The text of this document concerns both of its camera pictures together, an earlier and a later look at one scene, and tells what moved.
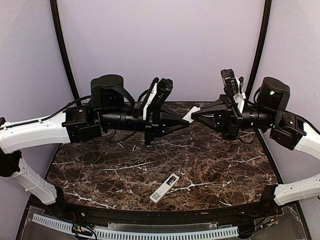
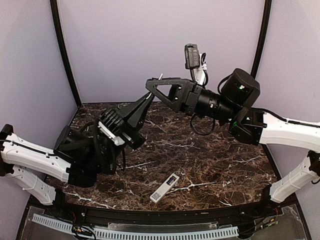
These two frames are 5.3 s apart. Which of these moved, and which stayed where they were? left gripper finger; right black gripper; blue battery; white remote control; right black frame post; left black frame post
Moved: left gripper finger; right black gripper
Stayed: right black frame post; left black frame post; white remote control; blue battery
